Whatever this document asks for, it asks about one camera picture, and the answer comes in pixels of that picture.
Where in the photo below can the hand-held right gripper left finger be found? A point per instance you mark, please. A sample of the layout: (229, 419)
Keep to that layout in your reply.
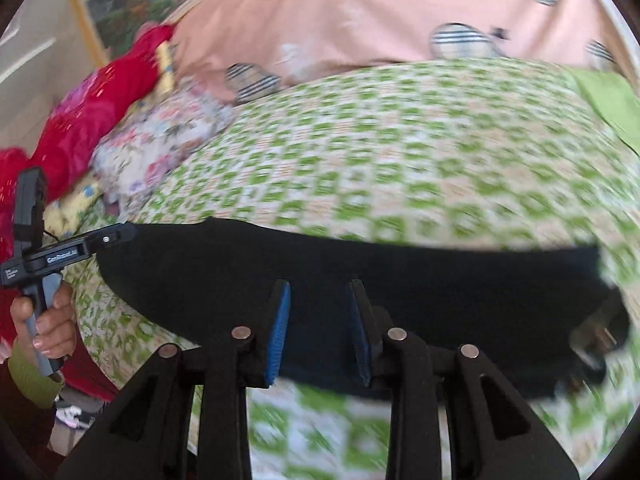
(279, 331)

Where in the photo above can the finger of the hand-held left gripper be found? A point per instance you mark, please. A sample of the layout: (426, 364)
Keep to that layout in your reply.
(111, 236)

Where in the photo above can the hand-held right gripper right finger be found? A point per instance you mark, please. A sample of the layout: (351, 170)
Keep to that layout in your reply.
(361, 331)

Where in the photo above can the black pants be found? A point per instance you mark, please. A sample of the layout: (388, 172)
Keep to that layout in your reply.
(350, 280)

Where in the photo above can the person's left forearm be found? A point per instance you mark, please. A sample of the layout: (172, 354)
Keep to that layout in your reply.
(30, 385)

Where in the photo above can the person's left hand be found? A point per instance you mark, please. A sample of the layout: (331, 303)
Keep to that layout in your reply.
(50, 325)

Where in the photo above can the floral pillow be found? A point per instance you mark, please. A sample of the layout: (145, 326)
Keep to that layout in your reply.
(160, 135)

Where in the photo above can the red cloth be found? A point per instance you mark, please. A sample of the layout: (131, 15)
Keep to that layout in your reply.
(75, 120)

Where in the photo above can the green patterned bedsheet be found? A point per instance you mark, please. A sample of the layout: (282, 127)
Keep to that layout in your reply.
(400, 170)

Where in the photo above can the pink printed blanket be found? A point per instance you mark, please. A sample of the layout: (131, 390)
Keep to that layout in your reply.
(380, 15)

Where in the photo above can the light green cloth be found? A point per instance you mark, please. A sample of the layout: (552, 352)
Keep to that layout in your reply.
(611, 100)

